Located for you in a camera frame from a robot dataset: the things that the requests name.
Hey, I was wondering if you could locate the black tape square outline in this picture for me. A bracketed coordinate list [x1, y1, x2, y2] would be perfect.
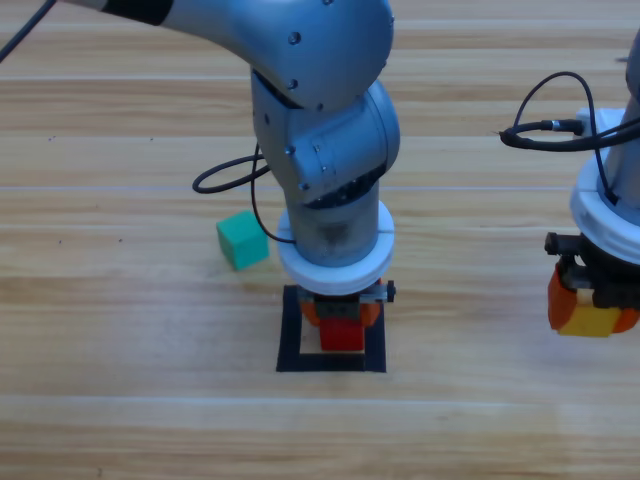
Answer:
[275, 284, 388, 374]

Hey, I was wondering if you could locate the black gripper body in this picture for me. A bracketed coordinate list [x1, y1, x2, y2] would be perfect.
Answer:
[297, 279, 397, 321]
[543, 232, 640, 321]

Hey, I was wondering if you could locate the yellow wooden cube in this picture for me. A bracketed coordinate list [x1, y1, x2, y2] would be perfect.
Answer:
[558, 292, 624, 339]

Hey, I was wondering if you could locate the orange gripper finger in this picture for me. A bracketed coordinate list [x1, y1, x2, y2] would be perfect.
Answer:
[301, 299, 324, 327]
[547, 260, 596, 335]
[610, 307, 640, 335]
[355, 301, 380, 330]

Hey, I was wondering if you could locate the green wooden cube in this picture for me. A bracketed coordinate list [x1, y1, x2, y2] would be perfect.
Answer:
[215, 209, 271, 272]

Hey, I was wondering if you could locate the thin black arm wire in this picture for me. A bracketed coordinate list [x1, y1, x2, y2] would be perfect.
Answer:
[513, 71, 621, 207]
[249, 142, 299, 247]

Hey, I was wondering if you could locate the red wooden cube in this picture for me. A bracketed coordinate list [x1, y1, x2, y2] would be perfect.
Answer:
[318, 317, 365, 353]

